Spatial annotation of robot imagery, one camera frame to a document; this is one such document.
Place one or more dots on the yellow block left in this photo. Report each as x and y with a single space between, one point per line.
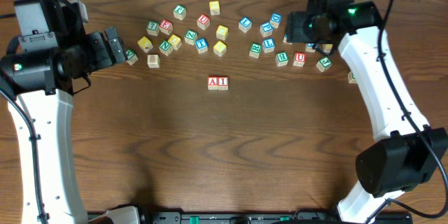
145 44

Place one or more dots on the red u block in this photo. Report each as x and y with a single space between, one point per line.
203 21
299 59

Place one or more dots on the red I block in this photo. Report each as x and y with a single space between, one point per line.
223 83

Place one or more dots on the red A block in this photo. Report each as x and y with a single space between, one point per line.
212 82

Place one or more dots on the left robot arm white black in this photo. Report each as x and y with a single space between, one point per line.
36 77

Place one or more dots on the green V block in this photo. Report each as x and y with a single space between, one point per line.
131 57

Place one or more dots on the red U block lower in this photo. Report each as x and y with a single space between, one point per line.
299 59

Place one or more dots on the yellow block middle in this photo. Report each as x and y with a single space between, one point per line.
222 32

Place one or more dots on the blue l block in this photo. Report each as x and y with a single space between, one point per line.
268 45
245 24

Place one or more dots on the green Z block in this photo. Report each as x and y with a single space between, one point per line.
190 37

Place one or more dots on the blue 2 block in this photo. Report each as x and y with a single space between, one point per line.
310 48

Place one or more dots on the blue L block upper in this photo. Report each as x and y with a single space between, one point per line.
245 24

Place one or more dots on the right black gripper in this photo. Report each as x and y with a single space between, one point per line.
294 29

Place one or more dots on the green j block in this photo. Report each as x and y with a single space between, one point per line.
180 12
324 64

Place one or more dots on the green J block right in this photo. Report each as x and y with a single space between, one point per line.
324 64

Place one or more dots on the yellow block beside N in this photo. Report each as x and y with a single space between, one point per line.
175 41

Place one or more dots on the yellow block lower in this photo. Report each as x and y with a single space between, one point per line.
220 48

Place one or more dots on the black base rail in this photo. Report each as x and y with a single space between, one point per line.
302 216

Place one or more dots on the red U block upper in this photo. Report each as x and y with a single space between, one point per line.
203 21

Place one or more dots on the green B block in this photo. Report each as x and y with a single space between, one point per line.
281 59

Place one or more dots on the blue P block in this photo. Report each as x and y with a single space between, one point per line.
266 29

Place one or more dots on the blue L block lower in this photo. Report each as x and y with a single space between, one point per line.
268 45

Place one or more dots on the green N block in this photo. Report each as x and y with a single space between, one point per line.
166 48

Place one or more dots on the red E block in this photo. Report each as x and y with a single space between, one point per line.
166 27

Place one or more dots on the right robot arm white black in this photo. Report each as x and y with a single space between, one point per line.
406 150

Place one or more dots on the blue T block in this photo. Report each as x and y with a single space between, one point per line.
201 45

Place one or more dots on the green R block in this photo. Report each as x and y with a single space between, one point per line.
255 50

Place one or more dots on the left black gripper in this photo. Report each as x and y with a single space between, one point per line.
103 59

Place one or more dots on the blue 5 block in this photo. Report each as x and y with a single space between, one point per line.
285 40

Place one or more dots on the blue D block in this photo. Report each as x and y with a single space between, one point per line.
275 20

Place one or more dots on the plain wooden picture block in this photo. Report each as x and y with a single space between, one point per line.
153 61

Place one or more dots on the yellow block top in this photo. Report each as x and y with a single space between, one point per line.
214 7

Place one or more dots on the green 4 block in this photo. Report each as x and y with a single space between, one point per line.
351 78

